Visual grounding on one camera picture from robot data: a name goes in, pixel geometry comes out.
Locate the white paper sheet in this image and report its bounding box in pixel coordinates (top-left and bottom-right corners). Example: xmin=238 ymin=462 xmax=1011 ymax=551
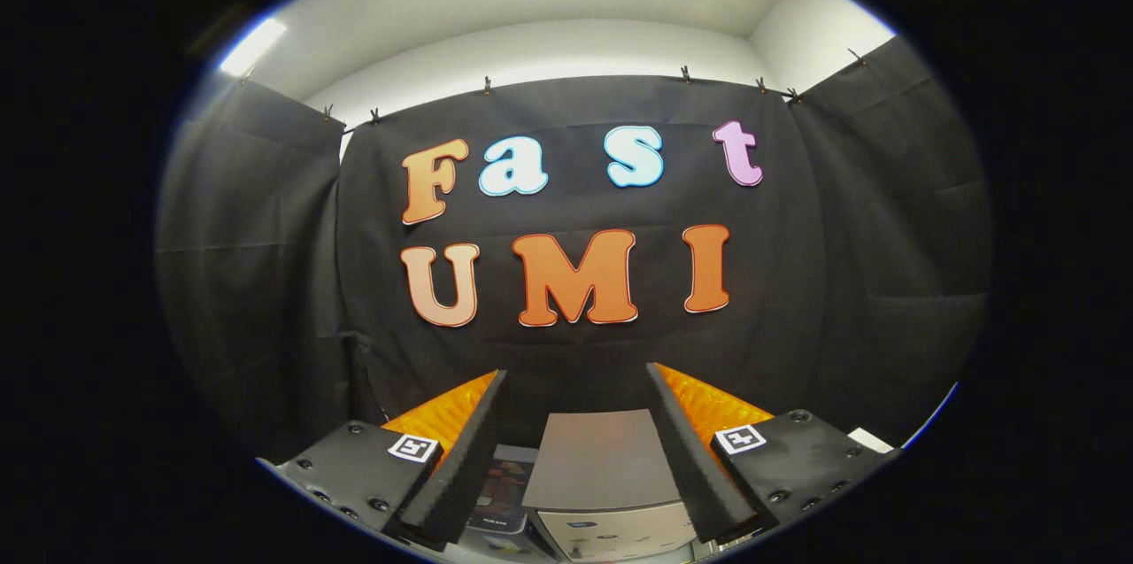
xmin=848 ymin=427 xmax=895 ymax=455

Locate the row of black cloth clips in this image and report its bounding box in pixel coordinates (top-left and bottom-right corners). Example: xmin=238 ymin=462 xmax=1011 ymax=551
xmin=239 ymin=49 xmax=868 ymax=127

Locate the ceiling light strip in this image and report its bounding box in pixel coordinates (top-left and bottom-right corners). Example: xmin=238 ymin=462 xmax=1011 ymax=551
xmin=220 ymin=18 xmax=289 ymax=78

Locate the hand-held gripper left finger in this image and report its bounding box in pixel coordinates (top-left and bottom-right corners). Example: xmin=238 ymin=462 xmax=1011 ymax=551
xmin=257 ymin=368 xmax=511 ymax=547

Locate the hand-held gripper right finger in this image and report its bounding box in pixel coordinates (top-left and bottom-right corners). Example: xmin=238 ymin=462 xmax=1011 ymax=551
xmin=644 ymin=362 xmax=901 ymax=545

